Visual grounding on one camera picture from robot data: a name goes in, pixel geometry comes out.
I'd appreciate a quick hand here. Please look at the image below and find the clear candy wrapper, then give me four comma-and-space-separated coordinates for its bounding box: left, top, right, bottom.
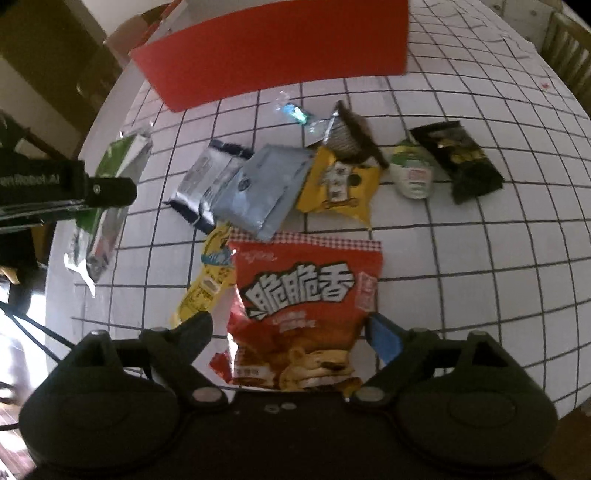
270, 91, 333, 144

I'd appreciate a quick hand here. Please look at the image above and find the grey blue snack packet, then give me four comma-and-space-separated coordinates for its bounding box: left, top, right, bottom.
215, 144, 315, 241

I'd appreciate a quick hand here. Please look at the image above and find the white green snack cup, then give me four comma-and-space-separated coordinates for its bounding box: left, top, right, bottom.
388, 138, 437, 200

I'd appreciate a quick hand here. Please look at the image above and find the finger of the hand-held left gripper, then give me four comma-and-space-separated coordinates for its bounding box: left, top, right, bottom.
85, 176, 137, 208

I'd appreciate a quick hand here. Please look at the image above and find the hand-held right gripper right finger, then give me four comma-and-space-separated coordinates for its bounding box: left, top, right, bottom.
350, 313, 505, 408

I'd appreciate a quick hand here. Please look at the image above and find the large red chip bag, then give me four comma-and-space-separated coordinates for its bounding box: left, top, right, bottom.
210, 233, 384, 393

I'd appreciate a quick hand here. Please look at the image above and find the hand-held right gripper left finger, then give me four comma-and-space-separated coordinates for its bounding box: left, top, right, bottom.
82, 312, 229, 409

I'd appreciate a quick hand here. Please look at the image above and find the white checked tablecloth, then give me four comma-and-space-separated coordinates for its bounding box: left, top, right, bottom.
44, 0, 591, 421

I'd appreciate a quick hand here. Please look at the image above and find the dark blue silver snack packet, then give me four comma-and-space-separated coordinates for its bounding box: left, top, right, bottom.
168, 140, 254, 234

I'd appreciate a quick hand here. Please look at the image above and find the green silver snack packet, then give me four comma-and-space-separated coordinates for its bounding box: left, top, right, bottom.
65, 129, 154, 296

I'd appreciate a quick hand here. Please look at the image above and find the wooden chair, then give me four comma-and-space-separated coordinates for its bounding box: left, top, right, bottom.
540, 9, 591, 107

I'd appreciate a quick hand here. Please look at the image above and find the red cardboard box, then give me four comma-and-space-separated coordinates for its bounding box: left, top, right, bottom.
105, 0, 409, 113

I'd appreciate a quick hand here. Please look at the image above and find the brown striped snack packet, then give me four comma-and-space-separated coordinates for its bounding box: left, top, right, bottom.
321, 100, 389, 169

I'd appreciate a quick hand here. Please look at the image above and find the yellow blue snack packet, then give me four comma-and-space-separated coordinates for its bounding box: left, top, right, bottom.
170, 222, 238, 329

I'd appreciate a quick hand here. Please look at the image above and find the black snack packet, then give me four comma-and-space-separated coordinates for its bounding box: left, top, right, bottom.
410, 121, 505, 205

